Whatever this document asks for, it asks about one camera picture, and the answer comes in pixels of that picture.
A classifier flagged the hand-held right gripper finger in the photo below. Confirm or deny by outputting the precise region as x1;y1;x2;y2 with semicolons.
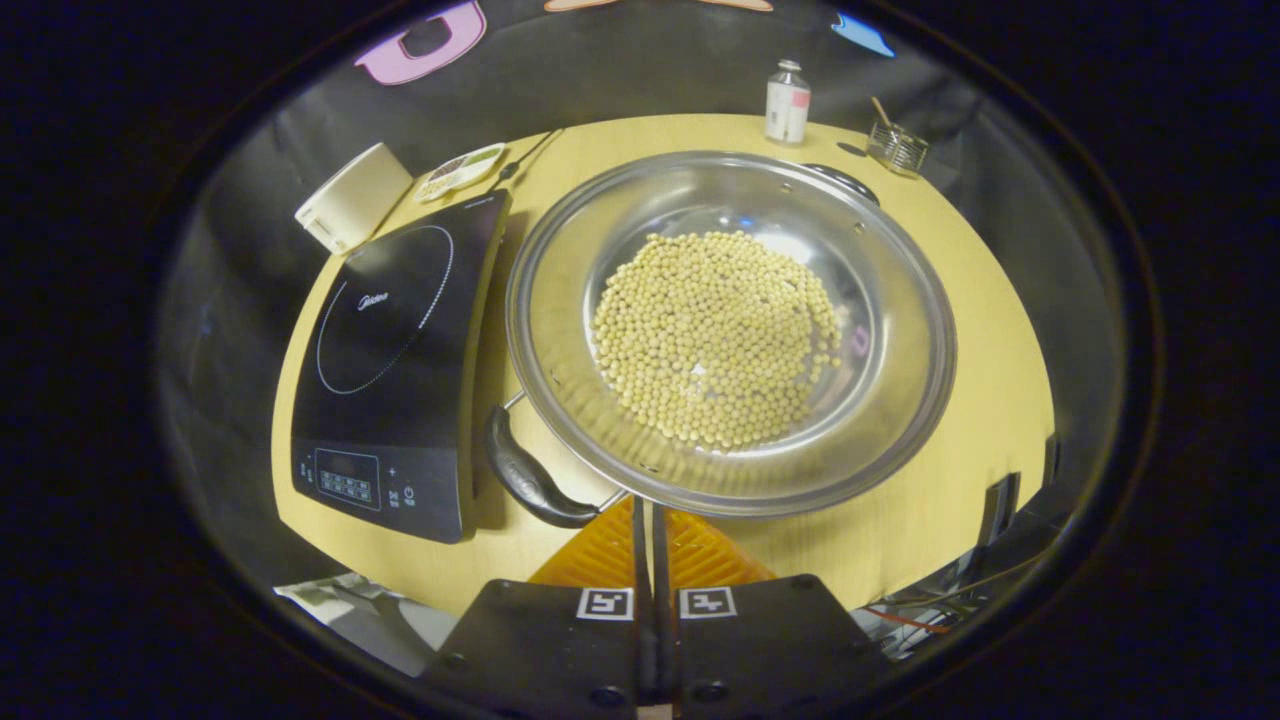
425;497;657;712
654;503;892;710

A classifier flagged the steel pot with black handles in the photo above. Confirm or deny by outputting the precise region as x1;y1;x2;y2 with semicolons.
484;150;959;530

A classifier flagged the black induction cooktop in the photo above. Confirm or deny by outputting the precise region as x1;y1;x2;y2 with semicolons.
290;188;514;546

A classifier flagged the pile of yellow soybeans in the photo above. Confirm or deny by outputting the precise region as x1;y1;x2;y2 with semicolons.
589;230;847;452

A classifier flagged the white divided dish of beans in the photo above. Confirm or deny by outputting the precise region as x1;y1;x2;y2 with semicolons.
413;142;509;205

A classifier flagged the white toaster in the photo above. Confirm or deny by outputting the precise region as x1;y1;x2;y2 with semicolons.
294;142;415;256

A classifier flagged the clear bottle with pink label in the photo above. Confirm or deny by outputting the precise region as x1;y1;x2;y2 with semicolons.
764;59;813;147

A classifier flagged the ribbed glass cup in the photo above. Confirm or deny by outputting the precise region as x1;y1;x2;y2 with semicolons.
866;120;931;180

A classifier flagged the black power cable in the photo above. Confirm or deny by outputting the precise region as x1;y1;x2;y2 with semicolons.
496;128;565;187

